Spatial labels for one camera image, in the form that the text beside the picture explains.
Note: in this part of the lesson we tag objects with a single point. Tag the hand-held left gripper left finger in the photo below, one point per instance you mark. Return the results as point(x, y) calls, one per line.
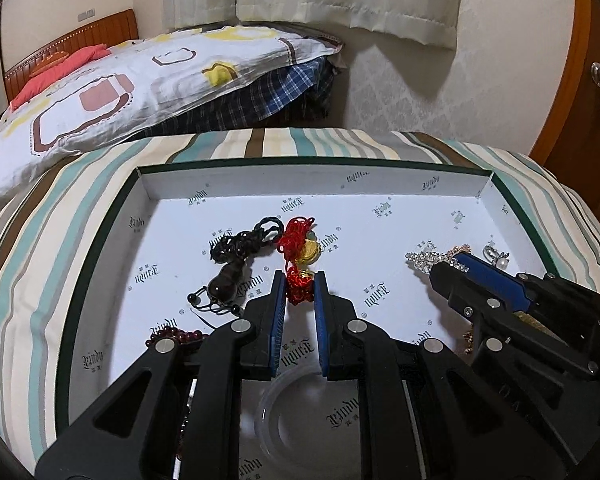
point(277, 320)

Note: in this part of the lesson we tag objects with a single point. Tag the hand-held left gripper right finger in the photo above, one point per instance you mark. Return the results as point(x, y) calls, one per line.
point(322, 320)

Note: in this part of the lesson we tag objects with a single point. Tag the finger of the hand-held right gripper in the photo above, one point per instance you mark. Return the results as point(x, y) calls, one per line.
point(490, 275)
point(460, 290)

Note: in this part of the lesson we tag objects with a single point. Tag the long rhinestone brooch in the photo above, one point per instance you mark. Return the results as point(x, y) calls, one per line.
point(427, 257)

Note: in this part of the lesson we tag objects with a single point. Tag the pale jade bangle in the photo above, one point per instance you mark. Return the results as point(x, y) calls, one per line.
point(266, 412)

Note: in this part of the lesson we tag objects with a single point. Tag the green cardboard box tray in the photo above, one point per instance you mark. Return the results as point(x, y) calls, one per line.
point(380, 240)

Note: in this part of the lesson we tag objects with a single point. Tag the wooden door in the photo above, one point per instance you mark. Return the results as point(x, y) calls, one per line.
point(580, 125)

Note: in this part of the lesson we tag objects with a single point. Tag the blue plaid cloth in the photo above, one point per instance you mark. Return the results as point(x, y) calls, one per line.
point(280, 90)

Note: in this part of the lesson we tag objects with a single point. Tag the patterned white pillow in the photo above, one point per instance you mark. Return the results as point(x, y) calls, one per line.
point(130, 75)

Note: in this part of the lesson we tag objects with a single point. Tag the red pillow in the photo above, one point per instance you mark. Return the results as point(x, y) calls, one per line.
point(55, 72)

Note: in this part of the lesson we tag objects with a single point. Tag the wooden headboard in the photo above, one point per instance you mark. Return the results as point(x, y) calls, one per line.
point(115, 25)

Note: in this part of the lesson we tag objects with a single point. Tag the wall switch panel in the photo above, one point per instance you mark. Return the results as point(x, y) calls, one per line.
point(86, 14)

